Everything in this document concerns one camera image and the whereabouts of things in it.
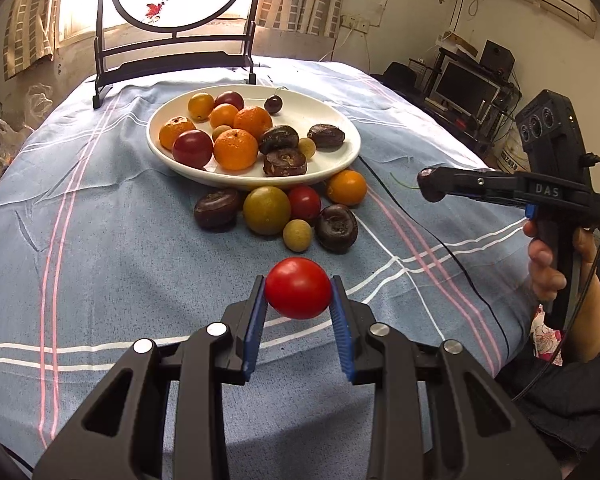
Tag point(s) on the black framed bird screen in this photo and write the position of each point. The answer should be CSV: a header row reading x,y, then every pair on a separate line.
x,y
190,0

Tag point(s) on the yellow orange mandarin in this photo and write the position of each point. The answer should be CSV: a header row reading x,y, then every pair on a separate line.
x,y
200,105

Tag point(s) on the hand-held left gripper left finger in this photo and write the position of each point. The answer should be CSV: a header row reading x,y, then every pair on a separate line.
x,y
256,330

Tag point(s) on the computer monitor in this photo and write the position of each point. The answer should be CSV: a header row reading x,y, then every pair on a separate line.
x,y
465,87

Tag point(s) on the dark red plum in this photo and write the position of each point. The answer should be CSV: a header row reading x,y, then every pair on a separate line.
x,y
229,100

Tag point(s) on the black equipment rack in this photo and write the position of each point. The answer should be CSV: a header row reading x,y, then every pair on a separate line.
x,y
511,97

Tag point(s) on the white power socket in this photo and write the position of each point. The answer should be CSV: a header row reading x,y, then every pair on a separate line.
x,y
355,23

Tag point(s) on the small yellow longan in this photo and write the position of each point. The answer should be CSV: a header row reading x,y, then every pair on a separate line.
x,y
297,236
221,133
307,148

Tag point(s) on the white bucket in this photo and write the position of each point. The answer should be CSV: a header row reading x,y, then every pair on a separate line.
x,y
511,155

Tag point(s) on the white plate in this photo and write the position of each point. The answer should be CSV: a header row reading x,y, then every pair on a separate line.
x,y
330,165

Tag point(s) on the white flat box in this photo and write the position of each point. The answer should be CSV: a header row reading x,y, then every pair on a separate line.
x,y
457,45

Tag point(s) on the purple passion fruit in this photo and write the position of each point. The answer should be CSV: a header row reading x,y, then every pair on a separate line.
x,y
217,208
336,227
278,139
285,162
326,136

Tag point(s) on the greenish yellow mandarin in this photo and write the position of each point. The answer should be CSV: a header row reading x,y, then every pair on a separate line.
x,y
267,210

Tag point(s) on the red tomato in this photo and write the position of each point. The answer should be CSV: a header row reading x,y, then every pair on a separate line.
x,y
304,202
298,288

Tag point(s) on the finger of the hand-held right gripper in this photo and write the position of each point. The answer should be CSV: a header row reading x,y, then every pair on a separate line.
x,y
480,185

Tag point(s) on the black speaker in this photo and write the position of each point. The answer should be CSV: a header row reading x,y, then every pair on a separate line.
x,y
497,59

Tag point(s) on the person's right hand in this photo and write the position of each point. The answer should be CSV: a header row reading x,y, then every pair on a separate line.
x,y
547,275

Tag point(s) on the blue striped tablecloth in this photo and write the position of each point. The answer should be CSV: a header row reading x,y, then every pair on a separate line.
x,y
130,260

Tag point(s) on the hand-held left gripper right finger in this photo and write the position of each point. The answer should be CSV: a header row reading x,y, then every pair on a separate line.
x,y
341,335

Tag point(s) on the person's dark clothing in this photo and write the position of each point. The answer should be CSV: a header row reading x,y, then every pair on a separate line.
x,y
570,400

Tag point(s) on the pink floral cloth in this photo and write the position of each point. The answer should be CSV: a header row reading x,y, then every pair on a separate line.
x,y
547,342

